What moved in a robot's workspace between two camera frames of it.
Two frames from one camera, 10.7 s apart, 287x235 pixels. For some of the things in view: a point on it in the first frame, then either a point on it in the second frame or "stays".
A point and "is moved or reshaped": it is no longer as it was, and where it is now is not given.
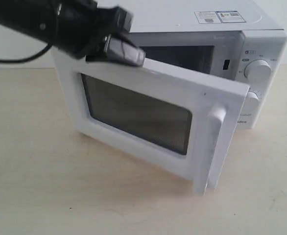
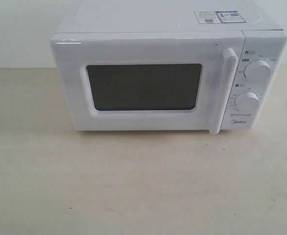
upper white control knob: (257, 71) stays
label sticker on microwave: (218, 17) stays
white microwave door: (182, 126) is moved or reshaped
